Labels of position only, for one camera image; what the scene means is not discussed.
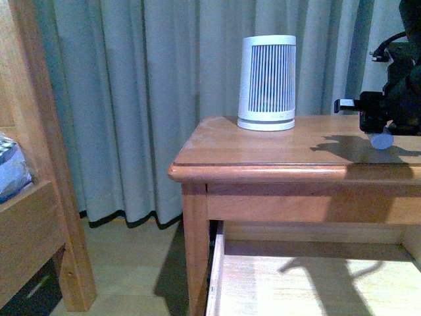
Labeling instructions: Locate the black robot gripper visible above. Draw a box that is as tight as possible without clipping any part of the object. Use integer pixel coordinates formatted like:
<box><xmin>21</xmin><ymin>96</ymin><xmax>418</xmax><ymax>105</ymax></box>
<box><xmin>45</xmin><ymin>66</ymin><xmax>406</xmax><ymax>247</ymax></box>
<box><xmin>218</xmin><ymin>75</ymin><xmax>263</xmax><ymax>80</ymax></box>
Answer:
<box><xmin>334</xmin><ymin>45</ymin><xmax>421</xmax><ymax>136</ymax></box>

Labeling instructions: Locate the wooden drawer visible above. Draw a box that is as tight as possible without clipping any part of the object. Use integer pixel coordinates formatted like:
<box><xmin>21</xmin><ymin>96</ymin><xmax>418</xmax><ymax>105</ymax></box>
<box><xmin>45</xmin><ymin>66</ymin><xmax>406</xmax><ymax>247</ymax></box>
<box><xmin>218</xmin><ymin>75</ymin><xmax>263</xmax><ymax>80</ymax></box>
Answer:
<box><xmin>206</xmin><ymin>222</ymin><xmax>420</xmax><ymax>315</ymax></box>

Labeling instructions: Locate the wooden nightstand cabinet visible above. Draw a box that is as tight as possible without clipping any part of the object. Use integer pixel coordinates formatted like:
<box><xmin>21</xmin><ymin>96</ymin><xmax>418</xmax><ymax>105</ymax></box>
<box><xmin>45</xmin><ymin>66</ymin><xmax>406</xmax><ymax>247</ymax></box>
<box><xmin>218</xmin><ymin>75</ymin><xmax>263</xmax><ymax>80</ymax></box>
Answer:
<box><xmin>168</xmin><ymin>115</ymin><xmax>420</xmax><ymax>315</ymax></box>

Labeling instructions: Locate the white slatted air purifier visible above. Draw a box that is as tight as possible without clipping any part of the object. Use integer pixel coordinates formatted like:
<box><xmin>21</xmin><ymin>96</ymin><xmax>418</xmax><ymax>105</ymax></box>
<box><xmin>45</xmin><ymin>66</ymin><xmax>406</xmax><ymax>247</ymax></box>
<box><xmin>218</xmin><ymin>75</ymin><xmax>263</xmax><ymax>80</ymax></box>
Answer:
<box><xmin>237</xmin><ymin>35</ymin><xmax>296</xmax><ymax>132</ymax></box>

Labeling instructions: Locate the grey-green pleated curtain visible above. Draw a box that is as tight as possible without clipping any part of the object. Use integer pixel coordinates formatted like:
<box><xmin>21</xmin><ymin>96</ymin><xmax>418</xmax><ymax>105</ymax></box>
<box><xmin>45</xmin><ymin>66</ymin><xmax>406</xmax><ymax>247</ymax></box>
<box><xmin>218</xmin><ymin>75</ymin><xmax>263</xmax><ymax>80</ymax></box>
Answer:
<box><xmin>34</xmin><ymin>0</ymin><xmax>404</xmax><ymax>228</ymax></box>

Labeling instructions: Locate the blue patterned bedding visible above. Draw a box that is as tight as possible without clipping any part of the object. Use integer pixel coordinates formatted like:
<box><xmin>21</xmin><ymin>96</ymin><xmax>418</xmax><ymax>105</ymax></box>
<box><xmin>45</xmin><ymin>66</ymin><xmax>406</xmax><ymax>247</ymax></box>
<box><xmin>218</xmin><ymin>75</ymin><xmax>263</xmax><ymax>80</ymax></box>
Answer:
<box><xmin>1</xmin><ymin>132</ymin><xmax>32</xmax><ymax>203</ymax></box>

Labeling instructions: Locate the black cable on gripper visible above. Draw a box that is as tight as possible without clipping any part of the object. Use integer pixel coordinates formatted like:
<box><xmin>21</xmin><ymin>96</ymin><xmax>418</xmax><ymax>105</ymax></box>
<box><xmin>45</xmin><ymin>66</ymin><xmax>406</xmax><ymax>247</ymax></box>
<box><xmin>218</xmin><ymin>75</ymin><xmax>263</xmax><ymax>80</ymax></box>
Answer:
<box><xmin>369</xmin><ymin>31</ymin><xmax>409</xmax><ymax>63</ymax></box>

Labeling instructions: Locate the wooden bed frame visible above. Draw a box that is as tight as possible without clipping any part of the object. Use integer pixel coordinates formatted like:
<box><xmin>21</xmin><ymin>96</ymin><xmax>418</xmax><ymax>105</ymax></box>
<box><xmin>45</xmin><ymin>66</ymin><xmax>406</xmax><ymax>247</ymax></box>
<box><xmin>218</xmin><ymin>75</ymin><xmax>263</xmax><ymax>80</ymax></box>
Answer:
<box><xmin>1</xmin><ymin>1</ymin><xmax>97</xmax><ymax>311</ymax></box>

